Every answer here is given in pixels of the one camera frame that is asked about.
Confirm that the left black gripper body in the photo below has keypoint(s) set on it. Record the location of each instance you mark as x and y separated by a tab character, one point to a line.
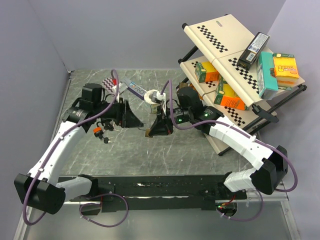
116	112

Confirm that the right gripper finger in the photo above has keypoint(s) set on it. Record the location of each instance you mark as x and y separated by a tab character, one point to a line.
166	132
158	124

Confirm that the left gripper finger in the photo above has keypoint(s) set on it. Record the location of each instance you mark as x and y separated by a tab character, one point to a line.
132	123
134	111

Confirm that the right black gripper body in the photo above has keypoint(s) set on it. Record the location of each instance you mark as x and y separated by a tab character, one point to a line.
167	118

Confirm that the small brass padlock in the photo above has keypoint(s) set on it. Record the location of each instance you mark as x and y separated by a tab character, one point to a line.
147	131

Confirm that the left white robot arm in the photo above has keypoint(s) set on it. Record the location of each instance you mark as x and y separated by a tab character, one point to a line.
40	188

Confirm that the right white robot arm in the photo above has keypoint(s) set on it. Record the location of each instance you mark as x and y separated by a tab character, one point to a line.
268	163

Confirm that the black padlock with keys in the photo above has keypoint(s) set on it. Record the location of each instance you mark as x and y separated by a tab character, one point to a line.
107	125

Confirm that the purple toothpaste box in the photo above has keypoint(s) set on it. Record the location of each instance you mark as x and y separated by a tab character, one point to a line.
134	88

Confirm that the orange black padlock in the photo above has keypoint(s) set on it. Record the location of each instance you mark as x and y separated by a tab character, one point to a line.
97	132

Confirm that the pink striped oval sponge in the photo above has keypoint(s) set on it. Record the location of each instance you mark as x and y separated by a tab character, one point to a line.
108	83

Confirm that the upper orange green box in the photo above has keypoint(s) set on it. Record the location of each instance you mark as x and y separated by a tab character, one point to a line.
206	72

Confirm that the orange green box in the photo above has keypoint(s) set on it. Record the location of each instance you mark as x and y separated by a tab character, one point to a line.
225	96
206	72

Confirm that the lower orange green box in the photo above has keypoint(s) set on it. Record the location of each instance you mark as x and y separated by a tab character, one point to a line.
225	96

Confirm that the beige checkered shelf rack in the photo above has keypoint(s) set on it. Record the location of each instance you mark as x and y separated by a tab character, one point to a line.
221	41

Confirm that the teal box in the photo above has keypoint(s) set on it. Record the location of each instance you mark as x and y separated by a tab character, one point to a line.
266	80

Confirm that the black rectangular box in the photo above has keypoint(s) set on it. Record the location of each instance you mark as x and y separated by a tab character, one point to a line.
252	51

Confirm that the orange sponge pack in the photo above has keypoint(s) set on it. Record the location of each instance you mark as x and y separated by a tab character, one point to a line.
285	70

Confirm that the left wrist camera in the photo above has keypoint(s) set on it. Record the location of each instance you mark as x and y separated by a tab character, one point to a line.
121	88

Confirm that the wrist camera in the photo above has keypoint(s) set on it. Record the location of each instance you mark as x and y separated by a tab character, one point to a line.
159	98
121	88

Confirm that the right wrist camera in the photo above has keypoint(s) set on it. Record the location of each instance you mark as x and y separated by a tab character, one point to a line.
159	98

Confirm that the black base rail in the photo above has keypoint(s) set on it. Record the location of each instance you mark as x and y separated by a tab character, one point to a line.
161	192

